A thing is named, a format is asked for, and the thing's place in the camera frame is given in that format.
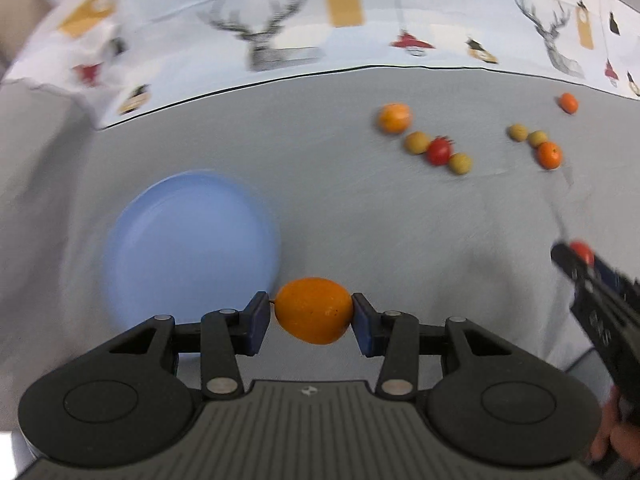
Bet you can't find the small yellow longan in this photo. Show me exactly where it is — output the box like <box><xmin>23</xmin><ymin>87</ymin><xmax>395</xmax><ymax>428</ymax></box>
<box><xmin>448</xmin><ymin>153</ymin><xmax>473</xmax><ymax>176</ymax></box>

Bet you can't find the large orange tangerine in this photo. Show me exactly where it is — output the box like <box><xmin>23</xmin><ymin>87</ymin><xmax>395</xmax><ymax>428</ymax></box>
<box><xmin>273</xmin><ymin>278</ymin><xmax>354</xmax><ymax>344</ymax></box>

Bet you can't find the red cherry tomato with stem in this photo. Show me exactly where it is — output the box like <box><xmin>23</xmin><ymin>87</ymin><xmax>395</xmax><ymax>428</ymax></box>
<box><xmin>425</xmin><ymin>136</ymin><xmax>454</xmax><ymax>167</ymax></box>

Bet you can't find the yellow-brown longan fruit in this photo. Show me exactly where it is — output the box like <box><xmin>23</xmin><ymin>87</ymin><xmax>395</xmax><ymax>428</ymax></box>
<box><xmin>404</xmin><ymin>131</ymin><xmax>433</xmax><ymax>155</ymax></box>

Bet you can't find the right hand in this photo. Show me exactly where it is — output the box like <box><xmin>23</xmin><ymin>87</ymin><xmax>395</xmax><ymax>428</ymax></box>
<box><xmin>589</xmin><ymin>386</ymin><xmax>640</xmax><ymax>469</ymax></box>

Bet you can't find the yellow longan right of pair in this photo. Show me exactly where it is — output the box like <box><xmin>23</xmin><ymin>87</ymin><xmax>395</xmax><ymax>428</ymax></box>
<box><xmin>527</xmin><ymin>130</ymin><xmax>548</xmax><ymax>148</ymax></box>

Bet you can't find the yellow longan of pair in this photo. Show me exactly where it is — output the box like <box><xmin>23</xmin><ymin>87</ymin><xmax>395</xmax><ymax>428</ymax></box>
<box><xmin>527</xmin><ymin>130</ymin><xmax>548</xmax><ymax>148</ymax></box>
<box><xmin>506</xmin><ymin>124</ymin><xmax>528</xmax><ymax>142</ymax></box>

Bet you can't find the blue plastic plate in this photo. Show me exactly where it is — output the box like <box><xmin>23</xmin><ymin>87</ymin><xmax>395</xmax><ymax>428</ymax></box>
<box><xmin>102</xmin><ymin>171</ymin><xmax>281</xmax><ymax>328</ymax></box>

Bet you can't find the yellow longan left of pair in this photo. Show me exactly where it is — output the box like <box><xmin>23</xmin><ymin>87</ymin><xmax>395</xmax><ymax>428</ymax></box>
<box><xmin>506</xmin><ymin>124</ymin><xmax>528</xmax><ymax>142</ymax></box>

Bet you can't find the small far orange tangerine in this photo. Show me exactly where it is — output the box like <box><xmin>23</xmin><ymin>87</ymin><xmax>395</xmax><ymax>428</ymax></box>
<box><xmin>558</xmin><ymin>92</ymin><xmax>579</xmax><ymax>115</ymax></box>

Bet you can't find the printed deer lamp cloth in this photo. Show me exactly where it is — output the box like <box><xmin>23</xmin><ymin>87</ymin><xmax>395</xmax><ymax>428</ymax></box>
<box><xmin>6</xmin><ymin>0</ymin><xmax>639</xmax><ymax>127</ymax></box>

